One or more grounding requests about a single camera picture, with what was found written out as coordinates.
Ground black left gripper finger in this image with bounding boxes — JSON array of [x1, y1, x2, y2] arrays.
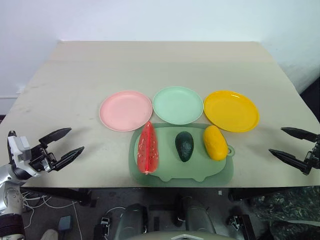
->
[[52, 146, 85, 172], [38, 127, 73, 149]]

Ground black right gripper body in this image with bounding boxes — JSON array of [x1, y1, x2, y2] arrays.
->
[[302, 140, 320, 176]]

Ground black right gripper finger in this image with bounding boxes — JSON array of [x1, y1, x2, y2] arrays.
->
[[280, 126, 320, 144], [268, 148, 308, 174]]

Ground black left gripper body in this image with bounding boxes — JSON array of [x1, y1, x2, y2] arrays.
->
[[28, 144, 57, 173]]

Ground pink round plate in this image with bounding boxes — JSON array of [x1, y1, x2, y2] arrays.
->
[[99, 90, 154, 132]]

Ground yellow round plate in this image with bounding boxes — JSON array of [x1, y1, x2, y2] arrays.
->
[[203, 89, 260, 133]]

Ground light green round plate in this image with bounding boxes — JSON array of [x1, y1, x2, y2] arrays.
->
[[152, 85, 204, 126]]

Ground dark green marbled sheet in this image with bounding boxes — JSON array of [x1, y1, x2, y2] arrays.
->
[[249, 186, 320, 240]]

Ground blue-grey floor box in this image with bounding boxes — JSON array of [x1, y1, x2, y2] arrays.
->
[[58, 215, 73, 231]]

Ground yellow mango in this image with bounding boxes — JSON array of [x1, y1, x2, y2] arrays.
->
[[202, 125, 229, 161]]

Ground red watermelon slice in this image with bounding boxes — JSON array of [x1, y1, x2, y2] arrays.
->
[[137, 121, 160, 175]]

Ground dark rounded grey shape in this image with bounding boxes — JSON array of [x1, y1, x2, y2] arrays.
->
[[174, 196, 219, 240], [114, 203, 149, 240]]

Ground green pig-shaped silicone mat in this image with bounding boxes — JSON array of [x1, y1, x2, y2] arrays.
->
[[128, 122, 236, 186]]

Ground dark green avocado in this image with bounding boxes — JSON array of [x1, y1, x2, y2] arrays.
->
[[174, 131, 194, 163]]

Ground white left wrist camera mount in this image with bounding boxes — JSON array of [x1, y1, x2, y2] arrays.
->
[[6, 129, 42, 178]]

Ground black table frame bar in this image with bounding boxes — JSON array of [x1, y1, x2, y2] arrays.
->
[[20, 186, 93, 207]]

